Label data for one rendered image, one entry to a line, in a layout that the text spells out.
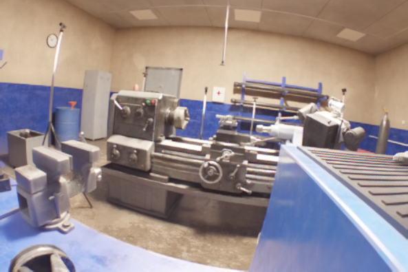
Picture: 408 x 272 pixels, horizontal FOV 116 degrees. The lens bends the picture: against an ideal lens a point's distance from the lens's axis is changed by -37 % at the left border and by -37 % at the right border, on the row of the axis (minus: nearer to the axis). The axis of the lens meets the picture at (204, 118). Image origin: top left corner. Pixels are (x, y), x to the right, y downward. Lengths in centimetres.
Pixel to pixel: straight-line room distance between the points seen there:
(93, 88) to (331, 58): 635
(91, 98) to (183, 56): 268
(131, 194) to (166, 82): 375
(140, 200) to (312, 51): 516
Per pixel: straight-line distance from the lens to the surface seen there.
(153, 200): 229
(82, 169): 79
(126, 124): 224
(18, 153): 346
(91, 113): 548
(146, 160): 204
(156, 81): 563
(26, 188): 65
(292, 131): 215
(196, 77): 533
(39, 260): 42
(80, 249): 63
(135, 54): 617
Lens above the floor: 128
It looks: 4 degrees down
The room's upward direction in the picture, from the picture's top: 7 degrees clockwise
